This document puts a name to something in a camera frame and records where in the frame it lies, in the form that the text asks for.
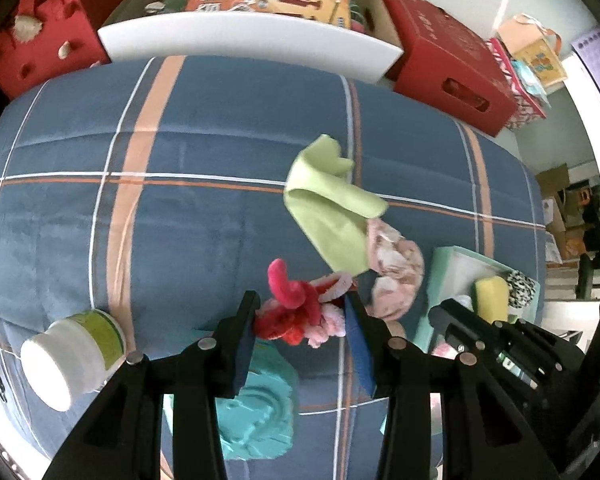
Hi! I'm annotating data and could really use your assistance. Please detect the pink patterned gift bag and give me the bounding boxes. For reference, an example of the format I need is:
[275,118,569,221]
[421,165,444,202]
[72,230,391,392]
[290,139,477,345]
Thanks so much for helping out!
[487,37,551,131]

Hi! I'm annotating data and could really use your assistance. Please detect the leopard print scrunchie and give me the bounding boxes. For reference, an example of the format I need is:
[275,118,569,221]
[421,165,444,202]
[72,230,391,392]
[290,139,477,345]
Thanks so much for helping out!
[505,270,538,311]

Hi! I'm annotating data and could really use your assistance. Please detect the white board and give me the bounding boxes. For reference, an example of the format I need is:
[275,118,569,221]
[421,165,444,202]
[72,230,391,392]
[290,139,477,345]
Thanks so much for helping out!
[97,10,405,83]

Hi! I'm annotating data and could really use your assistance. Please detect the red felt box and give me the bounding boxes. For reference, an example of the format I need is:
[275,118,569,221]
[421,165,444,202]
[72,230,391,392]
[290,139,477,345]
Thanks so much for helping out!
[0,0,111,101]

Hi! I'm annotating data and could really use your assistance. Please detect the light green cloth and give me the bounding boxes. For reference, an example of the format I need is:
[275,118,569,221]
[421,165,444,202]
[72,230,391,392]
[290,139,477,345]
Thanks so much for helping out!
[283,134,388,276]

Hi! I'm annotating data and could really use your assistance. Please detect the red fuzzy bundle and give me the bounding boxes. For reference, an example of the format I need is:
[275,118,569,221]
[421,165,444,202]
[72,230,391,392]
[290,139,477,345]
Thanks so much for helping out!
[252,258,358,348]

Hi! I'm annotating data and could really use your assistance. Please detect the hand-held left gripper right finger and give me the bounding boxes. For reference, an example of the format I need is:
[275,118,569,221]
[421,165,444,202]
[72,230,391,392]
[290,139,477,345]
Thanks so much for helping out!
[342,292,561,480]

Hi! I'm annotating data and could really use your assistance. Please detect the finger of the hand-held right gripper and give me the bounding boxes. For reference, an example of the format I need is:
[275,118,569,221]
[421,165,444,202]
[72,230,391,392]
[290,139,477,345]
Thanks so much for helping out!
[427,299,533,361]

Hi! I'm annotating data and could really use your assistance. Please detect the white plastic bottle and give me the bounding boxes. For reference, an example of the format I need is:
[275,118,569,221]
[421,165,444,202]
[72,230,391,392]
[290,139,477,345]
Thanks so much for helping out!
[20,308,128,412]

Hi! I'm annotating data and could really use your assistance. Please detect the yellow green sponge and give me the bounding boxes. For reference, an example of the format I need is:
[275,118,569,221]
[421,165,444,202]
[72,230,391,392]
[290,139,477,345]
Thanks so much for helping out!
[472,275,511,323]

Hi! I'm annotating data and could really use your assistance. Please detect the white shelf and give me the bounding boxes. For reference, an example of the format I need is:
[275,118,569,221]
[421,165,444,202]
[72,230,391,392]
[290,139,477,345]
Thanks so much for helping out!
[560,55,600,241]

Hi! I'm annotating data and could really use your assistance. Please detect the pink floral cloth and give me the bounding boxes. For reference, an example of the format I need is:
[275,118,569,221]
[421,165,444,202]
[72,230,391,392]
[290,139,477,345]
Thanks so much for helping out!
[365,217,426,322]

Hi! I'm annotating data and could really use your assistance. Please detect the red cardboard box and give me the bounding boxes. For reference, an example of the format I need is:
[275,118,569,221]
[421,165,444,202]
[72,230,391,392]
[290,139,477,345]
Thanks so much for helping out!
[377,0,518,137]

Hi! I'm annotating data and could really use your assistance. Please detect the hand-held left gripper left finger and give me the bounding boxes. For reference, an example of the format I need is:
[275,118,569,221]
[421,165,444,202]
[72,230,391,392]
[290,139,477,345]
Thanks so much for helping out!
[42,290,261,480]

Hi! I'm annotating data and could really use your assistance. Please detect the brown cardboard boxes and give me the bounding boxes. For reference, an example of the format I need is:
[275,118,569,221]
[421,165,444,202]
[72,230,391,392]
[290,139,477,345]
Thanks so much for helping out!
[535,162,600,266]

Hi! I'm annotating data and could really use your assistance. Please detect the blue plaid bedsheet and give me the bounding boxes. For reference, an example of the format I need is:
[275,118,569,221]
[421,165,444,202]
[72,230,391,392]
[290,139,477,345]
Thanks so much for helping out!
[0,55,548,480]

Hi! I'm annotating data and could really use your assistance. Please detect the orange paper bag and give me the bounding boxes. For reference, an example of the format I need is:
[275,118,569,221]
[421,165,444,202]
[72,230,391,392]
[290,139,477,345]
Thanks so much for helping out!
[497,14,568,88]

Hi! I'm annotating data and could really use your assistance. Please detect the teal plastic toy box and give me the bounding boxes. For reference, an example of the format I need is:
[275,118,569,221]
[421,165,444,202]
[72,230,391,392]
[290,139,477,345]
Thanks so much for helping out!
[162,340,301,461]

